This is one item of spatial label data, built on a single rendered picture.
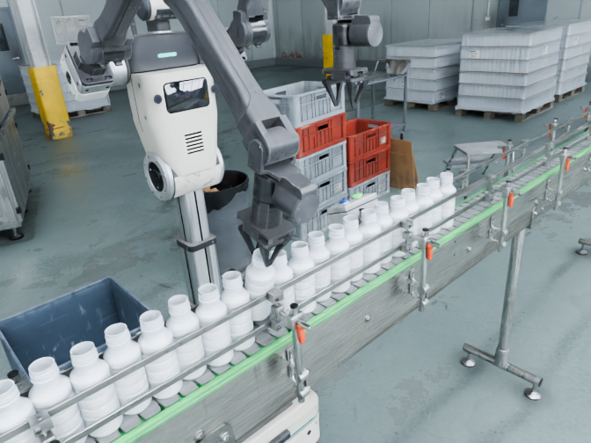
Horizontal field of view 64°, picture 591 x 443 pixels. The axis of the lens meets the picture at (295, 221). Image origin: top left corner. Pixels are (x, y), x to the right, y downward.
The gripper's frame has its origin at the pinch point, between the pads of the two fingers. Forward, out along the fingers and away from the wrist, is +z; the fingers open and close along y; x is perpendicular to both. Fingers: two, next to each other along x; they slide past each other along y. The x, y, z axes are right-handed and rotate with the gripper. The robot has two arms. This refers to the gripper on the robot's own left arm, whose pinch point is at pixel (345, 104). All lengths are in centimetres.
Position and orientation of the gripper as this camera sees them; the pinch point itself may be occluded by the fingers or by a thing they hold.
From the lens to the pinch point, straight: 129.7
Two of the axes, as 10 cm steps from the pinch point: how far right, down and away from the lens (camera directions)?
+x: -7.4, 3.2, -6.0
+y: -6.7, -2.6, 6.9
